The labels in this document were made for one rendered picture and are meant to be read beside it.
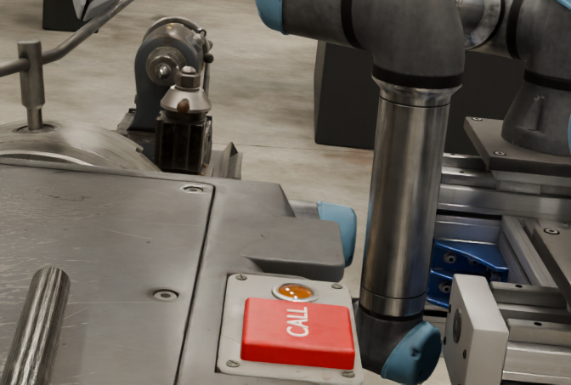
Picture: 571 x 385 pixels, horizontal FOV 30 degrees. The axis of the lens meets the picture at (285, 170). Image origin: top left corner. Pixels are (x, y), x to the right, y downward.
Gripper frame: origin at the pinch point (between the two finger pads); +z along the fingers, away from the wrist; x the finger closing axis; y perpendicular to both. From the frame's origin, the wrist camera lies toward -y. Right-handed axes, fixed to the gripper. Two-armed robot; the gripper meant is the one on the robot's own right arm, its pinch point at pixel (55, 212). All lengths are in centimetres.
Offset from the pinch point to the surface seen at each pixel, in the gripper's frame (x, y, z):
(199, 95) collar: 6.4, 41.3, -12.5
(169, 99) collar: 5.4, 40.8, -8.1
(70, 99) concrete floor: -107, 498, 99
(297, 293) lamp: 17, -59, -27
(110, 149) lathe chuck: 14.4, -20.9, -9.3
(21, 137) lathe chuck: 15.2, -22.8, -1.3
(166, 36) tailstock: 6, 93, -1
